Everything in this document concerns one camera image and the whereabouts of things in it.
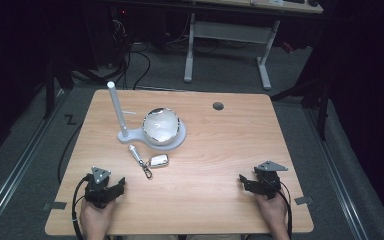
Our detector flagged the black metal stand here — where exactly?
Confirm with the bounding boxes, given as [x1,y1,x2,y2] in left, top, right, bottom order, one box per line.
[269,66,331,141]
[42,56,76,120]

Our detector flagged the wooden desk with white legs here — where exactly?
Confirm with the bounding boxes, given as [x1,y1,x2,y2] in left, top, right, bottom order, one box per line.
[113,0,324,91]

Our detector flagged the metal floor rail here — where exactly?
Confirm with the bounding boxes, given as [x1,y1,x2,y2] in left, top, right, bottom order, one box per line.
[304,108,369,240]
[0,88,68,234]

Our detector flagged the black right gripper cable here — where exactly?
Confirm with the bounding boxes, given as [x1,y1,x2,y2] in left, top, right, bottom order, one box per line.
[269,179,294,240]

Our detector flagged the white car key fob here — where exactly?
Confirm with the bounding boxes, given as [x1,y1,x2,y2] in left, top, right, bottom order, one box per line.
[148,153,170,169]

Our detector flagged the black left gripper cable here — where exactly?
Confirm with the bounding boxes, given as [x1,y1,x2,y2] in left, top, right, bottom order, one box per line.
[71,175,92,240]

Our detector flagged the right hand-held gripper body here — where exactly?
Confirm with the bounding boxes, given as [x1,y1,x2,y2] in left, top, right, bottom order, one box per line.
[253,160,289,201]

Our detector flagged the white stand with pole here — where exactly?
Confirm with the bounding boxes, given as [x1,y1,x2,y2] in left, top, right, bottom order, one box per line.
[106,80,187,151]

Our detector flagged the black floor cables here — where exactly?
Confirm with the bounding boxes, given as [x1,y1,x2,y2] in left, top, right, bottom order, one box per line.
[109,16,152,91]

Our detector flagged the white bowl with silver rim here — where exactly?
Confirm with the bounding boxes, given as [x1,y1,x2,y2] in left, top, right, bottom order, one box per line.
[141,106,181,146]

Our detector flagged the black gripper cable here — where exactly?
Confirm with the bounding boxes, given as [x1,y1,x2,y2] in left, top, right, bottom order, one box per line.
[269,179,294,240]
[71,175,92,240]

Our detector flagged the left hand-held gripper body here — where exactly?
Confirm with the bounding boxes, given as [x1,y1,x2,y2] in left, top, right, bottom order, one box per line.
[84,166,118,210]

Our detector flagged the small silver keychain flashlight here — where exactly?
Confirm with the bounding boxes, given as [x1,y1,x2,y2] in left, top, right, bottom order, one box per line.
[127,143,154,180]

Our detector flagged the grey tape piece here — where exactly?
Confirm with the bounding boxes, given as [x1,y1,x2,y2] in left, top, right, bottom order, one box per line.
[293,195,314,206]
[42,201,68,212]

